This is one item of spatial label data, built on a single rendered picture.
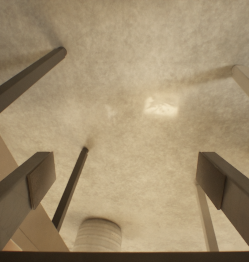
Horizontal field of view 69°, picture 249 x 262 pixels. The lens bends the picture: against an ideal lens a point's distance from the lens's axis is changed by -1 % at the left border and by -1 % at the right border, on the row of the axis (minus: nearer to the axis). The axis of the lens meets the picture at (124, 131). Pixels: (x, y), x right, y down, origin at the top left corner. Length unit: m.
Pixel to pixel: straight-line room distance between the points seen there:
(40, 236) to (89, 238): 1.30
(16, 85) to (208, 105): 0.84
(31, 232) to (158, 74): 0.77
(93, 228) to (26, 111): 1.25
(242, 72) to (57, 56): 0.74
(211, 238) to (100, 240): 1.02
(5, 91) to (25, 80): 0.09
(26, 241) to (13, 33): 0.84
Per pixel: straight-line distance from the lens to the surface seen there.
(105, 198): 1.70
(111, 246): 1.96
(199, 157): 0.16
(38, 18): 0.97
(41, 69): 0.75
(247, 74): 0.86
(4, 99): 0.59
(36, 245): 0.66
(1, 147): 0.46
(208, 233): 1.28
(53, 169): 0.17
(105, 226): 1.98
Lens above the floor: 0.85
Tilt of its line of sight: 51 degrees down
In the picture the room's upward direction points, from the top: 169 degrees counter-clockwise
